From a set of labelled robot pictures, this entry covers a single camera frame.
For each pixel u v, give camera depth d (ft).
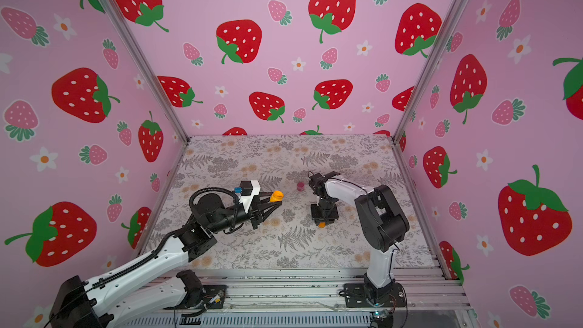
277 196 2.15
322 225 2.94
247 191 1.84
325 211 2.60
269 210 2.12
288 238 2.88
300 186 3.32
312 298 2.49
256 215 1.98
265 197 2.17
